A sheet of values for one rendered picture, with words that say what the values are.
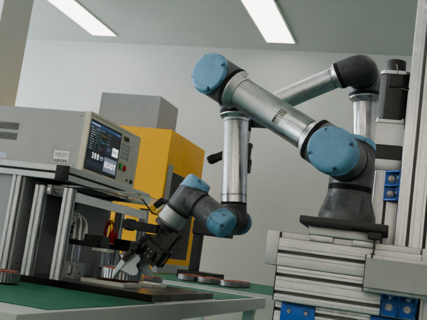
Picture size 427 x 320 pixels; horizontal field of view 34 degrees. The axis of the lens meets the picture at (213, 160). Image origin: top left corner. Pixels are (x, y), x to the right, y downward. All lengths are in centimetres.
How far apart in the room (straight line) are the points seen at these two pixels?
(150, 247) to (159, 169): 413
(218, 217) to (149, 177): 423
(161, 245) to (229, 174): 28
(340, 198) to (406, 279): 29
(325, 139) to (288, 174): 591
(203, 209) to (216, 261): 586
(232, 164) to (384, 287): 58
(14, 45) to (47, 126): 434
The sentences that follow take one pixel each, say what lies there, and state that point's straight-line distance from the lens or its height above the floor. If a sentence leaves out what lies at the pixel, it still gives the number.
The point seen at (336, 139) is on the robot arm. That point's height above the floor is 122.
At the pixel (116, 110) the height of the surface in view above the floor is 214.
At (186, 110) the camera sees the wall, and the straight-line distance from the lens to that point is 810.
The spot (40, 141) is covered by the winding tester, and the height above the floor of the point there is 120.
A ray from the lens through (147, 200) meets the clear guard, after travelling 220.
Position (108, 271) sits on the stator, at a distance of 198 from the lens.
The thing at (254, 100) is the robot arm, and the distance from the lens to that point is 188.
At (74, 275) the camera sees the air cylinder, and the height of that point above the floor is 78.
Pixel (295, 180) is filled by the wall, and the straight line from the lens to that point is 764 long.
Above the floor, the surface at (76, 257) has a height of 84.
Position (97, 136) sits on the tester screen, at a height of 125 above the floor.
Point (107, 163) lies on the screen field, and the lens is 249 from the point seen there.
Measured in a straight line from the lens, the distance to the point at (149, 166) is 610.
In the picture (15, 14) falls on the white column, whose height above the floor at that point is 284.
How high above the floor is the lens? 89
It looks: 8 degrees up
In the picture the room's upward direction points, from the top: 8 degrees clockwise
